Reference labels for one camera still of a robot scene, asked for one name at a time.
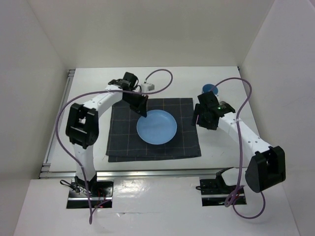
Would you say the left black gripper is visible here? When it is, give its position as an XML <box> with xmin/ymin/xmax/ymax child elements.
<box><xmin>122</xmin><ymin>91</ymin><xmax>148</xmax><ymax>117</ymax></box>

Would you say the blue plastic cup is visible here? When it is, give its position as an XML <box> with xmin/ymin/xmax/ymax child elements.
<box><xmin>202</xmin><ymin>84</ymin><xmax>219</xmax><ymax>95</ymax></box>

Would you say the blue plastic plate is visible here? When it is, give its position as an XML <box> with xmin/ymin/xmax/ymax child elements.
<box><xmin>136</xmin><ymin>110</ymin><xmax>178</xmax><ymax>145</ymax></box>

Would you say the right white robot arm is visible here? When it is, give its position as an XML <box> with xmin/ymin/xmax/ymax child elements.
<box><xmin>191</xmin><ymin>91</ymin><xmax>286</xmax><ymax>193</ymax></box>

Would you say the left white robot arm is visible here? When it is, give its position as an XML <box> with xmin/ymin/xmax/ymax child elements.
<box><xmin>65</xmin><ymin>72</ymin><xmax>148</xmax><ymax>196</ymax></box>

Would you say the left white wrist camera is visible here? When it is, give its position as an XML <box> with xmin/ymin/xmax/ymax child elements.
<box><xmin>140</xmin><ymin>83</ymin><xmax>155</xmax><ymax>93</ymax></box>

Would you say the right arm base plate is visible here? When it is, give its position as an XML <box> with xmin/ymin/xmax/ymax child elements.
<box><xmin>195</xmin><ymin>168</ymin><xmax>236</xmax><ymax>207</ymax></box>

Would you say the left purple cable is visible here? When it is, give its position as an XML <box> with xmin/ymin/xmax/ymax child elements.
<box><xmin>55</xmin><ymin>69</ymin><xmax>173</xmax><ymax>225</ymax></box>

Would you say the purple cable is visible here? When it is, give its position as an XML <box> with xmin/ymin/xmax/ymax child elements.
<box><xmin>55</xmin><ymin>69</ymin><xmax>173</xmax><ymax>225</ymax></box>
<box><xmin>213</xmin><ymin>77</ymin><xmax>266</xmax><ymax>219</ymax></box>

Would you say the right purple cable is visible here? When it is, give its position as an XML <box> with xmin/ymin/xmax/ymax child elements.
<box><xmin>213</xmin><ymin>77</ymin><xmax>266</xmax><ymax>219</ymax></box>

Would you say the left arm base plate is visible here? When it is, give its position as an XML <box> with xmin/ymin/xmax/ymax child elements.
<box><xmin>60</xmin><ymin>179</ymin><xmax>114</xmax><ymax>209</ymax></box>

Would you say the aluminium left rail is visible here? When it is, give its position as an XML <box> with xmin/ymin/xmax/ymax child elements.
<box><xmin>40</xmin><ymin>69</ymin><xmax>76</xmax><ymax>173</ymax></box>

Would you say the aluminium rail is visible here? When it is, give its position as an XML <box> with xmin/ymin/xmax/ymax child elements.
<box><xmin>39</xmin><ymin>167</ymin><xmax>223</xmax><ymax>179</ymax></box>
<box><xmin>40</xmin><ymin>69</ymin><xmax>76</xmax><ymax>173</ymax></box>

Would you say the aluminium front rail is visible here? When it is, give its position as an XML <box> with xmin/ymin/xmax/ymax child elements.
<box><xmin>39</xmin><ymin>167</ymin><xmax>223</xmax><ymax>179</ymax></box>

